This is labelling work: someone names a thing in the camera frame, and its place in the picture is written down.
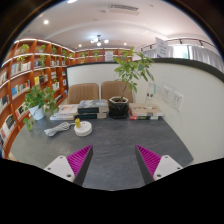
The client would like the tan top book right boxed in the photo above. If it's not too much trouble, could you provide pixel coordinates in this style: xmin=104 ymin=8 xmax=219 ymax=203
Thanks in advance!
xmin=129 ymin=103 xmax=164 ymax=116

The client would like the white bottom book left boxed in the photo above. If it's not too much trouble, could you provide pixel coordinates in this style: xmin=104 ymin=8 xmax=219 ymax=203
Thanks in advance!
xmin=50 ymin=115 xmax=74 ymax=120

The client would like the round white power socket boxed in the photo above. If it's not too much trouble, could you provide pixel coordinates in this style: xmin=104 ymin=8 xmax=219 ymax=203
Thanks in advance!
xmin=74 ymin=121 xmax=92 ymax=137

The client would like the orange wooden bookshelf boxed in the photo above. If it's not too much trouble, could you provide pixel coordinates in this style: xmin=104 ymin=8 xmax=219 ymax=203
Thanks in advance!
xmin=0 ymin=37 xmax=134 ymax=160

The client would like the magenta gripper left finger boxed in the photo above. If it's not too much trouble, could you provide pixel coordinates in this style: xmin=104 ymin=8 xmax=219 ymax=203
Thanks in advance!
xmin=44 ymin=145 xmax=93 ymax=186

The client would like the white coiled power cable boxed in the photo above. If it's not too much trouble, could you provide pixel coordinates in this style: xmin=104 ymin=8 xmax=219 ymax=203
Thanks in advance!
xmin=43 ymin=121 xmax=77 ymax=138

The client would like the white wall socket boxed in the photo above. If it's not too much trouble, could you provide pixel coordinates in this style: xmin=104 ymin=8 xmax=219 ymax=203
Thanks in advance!
xmin=171 ymin=92 xmax=184 ymax=111
xmin=162 ymin=86 xmax=172 ymax=103

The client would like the ceiling chandelier lamp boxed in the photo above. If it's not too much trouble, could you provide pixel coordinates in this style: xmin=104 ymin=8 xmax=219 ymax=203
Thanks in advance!
xmin=90 ymin=35 xmax=109 ymax=47

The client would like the leafy plant in white pot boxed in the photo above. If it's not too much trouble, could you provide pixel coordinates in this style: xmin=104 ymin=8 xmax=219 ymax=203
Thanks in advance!
xmin=23 ymin=85 xmax=58 ymax=130

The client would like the right tan chair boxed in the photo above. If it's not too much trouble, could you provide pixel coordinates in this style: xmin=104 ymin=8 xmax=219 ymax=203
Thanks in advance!
xmin=101 ymin=81 xmax=133 ymax=103

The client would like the right white wall socket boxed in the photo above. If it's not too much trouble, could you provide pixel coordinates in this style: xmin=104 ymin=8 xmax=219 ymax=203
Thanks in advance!
xmin=171 ymin=92 xmax=184 ymax=111

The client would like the left tan chair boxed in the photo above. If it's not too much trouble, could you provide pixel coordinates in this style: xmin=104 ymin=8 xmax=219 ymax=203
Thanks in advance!
xmin=68 ymin=83 xmax=99 ymax=104

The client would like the dark top book centre stack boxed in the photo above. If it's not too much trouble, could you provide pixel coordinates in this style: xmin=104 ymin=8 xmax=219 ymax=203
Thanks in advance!
xmin=77 ymin=99 xmax=109 ymax=114

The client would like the white sign on partition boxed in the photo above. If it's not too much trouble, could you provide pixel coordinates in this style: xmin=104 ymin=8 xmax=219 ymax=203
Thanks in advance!
xmin=156 ymin=38 xmax=168 ymax=58

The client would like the tall plant in black pot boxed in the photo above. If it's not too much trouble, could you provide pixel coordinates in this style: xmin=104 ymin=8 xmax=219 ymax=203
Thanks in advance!
xmin=109 ymin=47 xmax=154 ymax=119

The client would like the tan chair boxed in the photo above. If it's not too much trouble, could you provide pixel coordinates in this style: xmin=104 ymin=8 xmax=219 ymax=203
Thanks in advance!
xmin=68 ymin=83 xmax=99 ymax=104
xmin=101 ymin=81 xmax=133 ymax=103

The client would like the lower book centre stack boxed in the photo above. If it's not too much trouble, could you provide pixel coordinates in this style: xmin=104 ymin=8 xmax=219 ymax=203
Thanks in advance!
xmin=75 ymin=113 xmax=108 ymax=119

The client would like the clear acrylic sign stand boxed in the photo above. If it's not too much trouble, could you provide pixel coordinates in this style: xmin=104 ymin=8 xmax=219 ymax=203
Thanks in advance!
xmin=145 ymin=83 xmax=156 ymax=109

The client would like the red bottom book right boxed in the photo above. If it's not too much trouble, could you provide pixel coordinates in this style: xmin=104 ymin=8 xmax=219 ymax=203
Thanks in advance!
xmin=129 ymin=115 xmax=159 ymax=120

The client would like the left white wall socket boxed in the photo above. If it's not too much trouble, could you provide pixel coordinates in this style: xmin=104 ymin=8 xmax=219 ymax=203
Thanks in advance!
xmin=162 ymin=86 xmax=172 ymax=103

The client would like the yellow charger plug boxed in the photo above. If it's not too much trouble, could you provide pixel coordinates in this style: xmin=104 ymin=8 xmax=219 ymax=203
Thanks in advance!
xmin=75 ymin=118 xmax=81 ymax=128

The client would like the ceiling air vent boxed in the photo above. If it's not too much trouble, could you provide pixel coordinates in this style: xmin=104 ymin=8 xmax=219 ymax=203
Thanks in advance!
xmin=108 ymin=4 xmax=139 ymax=15

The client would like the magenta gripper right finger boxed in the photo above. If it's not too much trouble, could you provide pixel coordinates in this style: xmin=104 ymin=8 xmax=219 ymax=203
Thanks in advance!
xmin=135 ymin=145 xmax=182 ymax=184

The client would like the white pink book left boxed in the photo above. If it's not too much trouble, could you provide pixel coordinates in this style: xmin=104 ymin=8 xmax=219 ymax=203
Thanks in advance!
xmin=54 ymin=104 xmax=78 ymax=116

